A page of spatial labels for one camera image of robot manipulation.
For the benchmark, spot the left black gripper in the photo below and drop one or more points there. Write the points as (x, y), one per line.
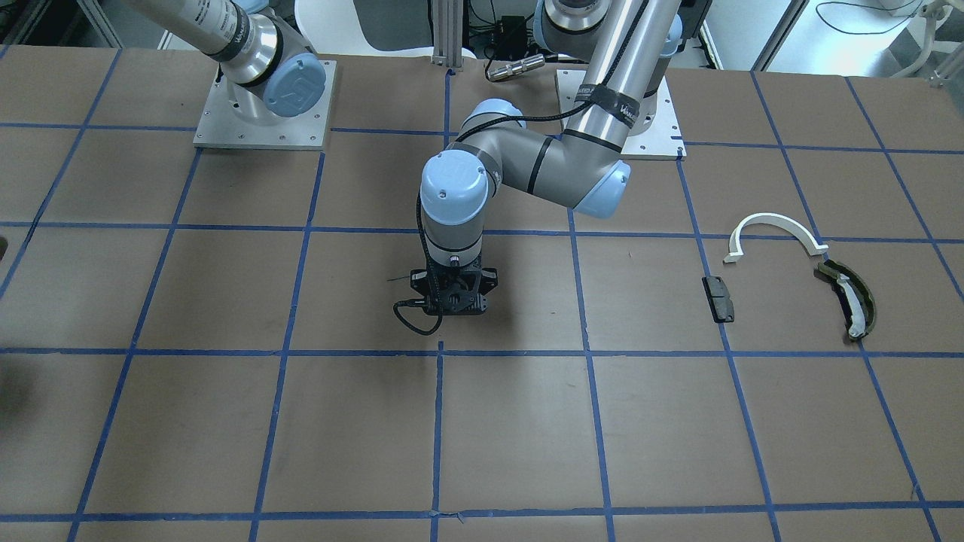
(490, 281)

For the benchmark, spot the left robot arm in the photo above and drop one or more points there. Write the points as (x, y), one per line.
(627, 45)

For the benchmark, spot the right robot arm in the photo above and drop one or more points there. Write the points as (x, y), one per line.
(254, 48)

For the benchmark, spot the silver cylinder connector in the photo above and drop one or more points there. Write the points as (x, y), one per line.
(515, 68)

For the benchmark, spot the black brake pad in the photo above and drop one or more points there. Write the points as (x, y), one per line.
(719, 299)

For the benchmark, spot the white curved plastic part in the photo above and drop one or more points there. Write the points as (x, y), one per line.
(782, 222)

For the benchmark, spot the dark green brake shoe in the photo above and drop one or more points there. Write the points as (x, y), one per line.
(855, 297)

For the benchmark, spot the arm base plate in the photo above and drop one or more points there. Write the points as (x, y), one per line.
(234, 119)
(654, 138)

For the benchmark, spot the aluminium frame post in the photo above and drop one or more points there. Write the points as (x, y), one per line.
(446, 26)

